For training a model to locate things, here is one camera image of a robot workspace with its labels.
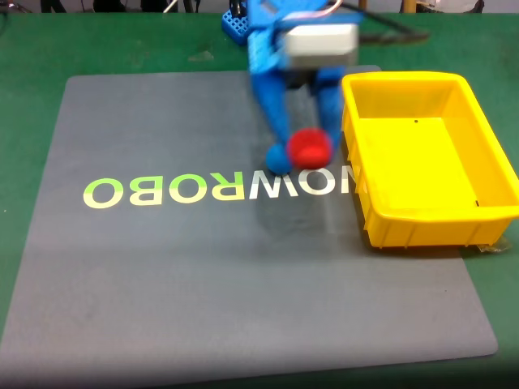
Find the white camera box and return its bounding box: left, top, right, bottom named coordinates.
left=282, top=22, right=361, bottom=71

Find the yellow plastic bin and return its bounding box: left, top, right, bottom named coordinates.
left=341, top=71, right=519, bottom=250

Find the black cable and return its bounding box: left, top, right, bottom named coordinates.
left=340, top=2, right=431, bottom=46

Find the clear tape piece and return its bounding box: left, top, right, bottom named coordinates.
left=461, top=237, right=513, bottom=255

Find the grey mat with NOWROBO print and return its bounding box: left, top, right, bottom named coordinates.
left=0, top=64, right=500, bottom=387

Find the red ball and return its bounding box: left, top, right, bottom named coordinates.
left=285, top=127, right=334, bottom=169

